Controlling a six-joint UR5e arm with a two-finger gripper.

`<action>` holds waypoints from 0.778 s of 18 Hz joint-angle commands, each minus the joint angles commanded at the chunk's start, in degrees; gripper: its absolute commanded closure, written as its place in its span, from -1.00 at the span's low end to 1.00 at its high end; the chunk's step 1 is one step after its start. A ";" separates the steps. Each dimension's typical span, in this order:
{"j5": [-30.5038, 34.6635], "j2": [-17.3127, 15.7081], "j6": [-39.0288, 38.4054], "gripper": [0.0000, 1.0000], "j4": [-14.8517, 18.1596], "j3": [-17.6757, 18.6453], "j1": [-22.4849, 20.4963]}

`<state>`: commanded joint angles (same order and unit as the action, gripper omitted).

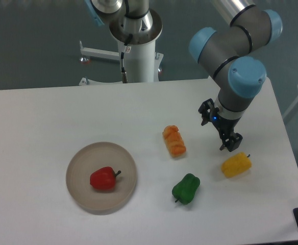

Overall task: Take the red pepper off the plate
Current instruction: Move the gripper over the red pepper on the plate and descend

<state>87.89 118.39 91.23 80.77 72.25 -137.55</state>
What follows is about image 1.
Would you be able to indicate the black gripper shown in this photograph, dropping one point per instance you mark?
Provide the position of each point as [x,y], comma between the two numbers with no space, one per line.
[225,127]

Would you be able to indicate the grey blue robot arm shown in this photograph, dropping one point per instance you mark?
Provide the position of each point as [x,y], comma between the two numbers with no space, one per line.
[224,56]

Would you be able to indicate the yellow bell pepper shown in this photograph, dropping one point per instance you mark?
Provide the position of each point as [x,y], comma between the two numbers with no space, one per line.
[236,165]

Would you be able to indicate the green bell pepper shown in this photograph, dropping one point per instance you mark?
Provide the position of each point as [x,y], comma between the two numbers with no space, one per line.
[184,192]

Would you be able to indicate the red bell pepper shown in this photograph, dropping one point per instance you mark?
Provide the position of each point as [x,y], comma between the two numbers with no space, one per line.
[104,178]

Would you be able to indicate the beige round plate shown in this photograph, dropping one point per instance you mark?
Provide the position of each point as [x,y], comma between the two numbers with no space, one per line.
[88,160]

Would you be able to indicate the orange croissant bread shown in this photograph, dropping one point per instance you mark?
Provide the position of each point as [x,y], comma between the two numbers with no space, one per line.
[174,141]

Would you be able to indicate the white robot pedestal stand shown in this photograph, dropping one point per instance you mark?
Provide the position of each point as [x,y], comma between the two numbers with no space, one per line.
[136,40]

